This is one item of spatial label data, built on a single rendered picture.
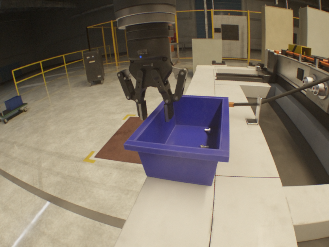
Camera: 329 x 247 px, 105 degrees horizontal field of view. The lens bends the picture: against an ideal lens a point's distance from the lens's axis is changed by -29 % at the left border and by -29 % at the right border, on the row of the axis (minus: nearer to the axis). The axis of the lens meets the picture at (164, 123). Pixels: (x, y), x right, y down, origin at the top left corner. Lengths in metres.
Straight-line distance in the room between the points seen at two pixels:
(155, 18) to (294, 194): 0.35
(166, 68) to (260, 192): 0.26
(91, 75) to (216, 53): 3.34
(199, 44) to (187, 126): 4.06
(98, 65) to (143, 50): 4.86
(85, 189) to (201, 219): 1.41
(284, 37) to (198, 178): 4.89
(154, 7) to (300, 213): 0.38
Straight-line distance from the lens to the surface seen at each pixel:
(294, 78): 0.80
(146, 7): 0.28
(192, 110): 0.45
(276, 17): 5.03
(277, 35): 5.00
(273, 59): 0.99
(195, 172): 0.28
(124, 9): 0.30
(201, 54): 4.49
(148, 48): 0.29
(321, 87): 0.54
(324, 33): 5.61
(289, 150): 0.56
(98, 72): 5.17
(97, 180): 1.65
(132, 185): 1.51
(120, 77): 0.35
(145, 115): 0.37
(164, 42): 0.31
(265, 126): 0.65
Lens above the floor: 1.06
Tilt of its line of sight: 27 degrees down
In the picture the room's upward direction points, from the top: 5 degrees counter-clockwise
